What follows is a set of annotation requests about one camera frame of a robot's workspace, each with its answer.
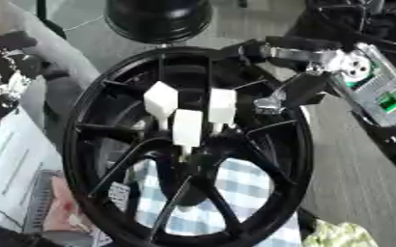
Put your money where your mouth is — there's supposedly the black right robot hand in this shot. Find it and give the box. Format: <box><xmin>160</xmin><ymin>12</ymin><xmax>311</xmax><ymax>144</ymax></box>
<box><xmin>221</xmin><ymin>36</ymin><xmax>347</xmax><ymax>116</ymax></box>

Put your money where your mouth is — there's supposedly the white pin with flat head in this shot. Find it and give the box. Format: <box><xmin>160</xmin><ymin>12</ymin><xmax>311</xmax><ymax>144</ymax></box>
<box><xmin>171</xmin><ymin>108</ymin><xmax>205</xmax><ymax>162</ymax></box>
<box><xmin>206</xmin><ymin>88</ymin><xmax>239</xmax><ymax>135</ymax></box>

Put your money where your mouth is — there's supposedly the white pin with angled head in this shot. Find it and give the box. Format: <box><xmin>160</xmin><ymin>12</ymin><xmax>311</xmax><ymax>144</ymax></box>
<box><xmin>142</xmin><ymin>80</ymin><xmax>182</xmax><ymax>131</ymax></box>

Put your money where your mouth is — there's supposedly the black spoked wheel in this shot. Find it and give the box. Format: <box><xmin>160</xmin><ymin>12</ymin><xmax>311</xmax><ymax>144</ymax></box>
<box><xmin>61</xmin><ymin>45</ymin><xmax>317</xmax><ymax>247</ymax></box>

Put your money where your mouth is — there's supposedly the yellow green crumpled cloth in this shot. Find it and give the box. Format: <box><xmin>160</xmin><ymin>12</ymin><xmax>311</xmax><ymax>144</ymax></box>
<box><xmin>300</xmin><ymin>218</ymin><xmax>381</xmax><ymax>247</ymax></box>

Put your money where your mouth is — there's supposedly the black tripod leg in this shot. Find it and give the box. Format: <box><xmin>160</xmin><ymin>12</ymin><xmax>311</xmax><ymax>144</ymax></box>
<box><xmin>34</xmin><ymin>0</ymin><xmax>69</xmax><ymax>41</ymax></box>

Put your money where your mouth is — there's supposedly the person's hand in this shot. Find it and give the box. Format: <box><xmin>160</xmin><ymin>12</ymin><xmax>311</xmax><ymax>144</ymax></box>
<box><xmin>41</xmin><ymin>176</ymin><xmax>96</xmax><ymax>233</ymax></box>

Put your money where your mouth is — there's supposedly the grey keyboard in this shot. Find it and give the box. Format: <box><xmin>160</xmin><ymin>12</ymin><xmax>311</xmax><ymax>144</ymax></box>
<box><xmin>22</xmin><ymin>169</ymin><xmax>63</xmax><ymax>233</ymax></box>

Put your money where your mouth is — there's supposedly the person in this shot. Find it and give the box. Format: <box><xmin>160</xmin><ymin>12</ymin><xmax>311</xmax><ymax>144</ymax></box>
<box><xmin>0</xmin><ymin>0</ymin><xmax>103</xmax><ymax>144</ymax></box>

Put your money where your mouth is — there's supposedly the white paper sheet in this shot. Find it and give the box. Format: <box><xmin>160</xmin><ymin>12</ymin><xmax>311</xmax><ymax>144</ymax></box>
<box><xmin>0</xmin><ymin>105</ymin><xmax>69</xmax><ymax>228</ymax></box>

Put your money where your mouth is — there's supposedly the black equipment with cables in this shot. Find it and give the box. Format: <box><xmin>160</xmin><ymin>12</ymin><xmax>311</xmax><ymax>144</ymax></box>
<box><xmin>284</xmin><ymin>0</ymin><xmax>396</xmax><ymax>67</ymax></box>

